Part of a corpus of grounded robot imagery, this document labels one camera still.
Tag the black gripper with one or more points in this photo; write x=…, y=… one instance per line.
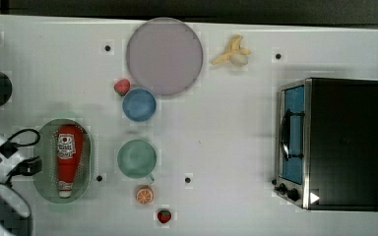
x=28, y=167

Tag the red plush ketchup bottle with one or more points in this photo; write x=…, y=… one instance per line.
x=70, y=143

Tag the green oval strainer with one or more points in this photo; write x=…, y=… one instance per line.
x=46, y=181

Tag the green mug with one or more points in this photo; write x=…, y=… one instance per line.
x=137, y=159

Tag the orange slice toy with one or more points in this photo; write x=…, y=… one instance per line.
x=145, y=195

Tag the red strawberry near blue bowl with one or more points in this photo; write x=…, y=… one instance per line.
x=122, y=86

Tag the blue bowl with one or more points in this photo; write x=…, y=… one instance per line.
x=139, y=105

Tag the red strawberry near table edge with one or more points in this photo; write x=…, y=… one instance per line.
x=164, y=215

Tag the lilac round plate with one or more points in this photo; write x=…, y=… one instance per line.
x=165, y=56

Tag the peeled toy banana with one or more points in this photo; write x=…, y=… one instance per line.
x=235, y=53

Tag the black toaster oven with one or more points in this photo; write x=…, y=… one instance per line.
x=328, y=144

